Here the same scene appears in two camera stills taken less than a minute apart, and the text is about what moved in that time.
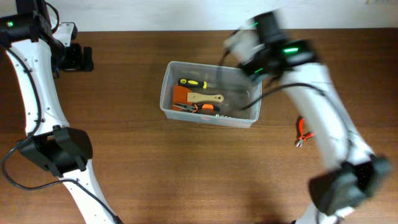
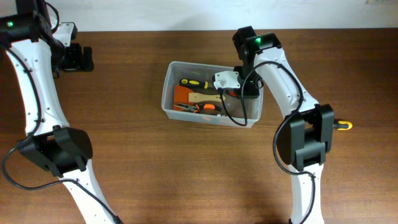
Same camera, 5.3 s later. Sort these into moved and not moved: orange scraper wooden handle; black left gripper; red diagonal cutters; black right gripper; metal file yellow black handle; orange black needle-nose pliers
Moved: red diagonal cutters; black right gripper
Not moved: orange black needle-nose pliers; orange scraper wooden handle; black left gripper; metal file yellow black handle
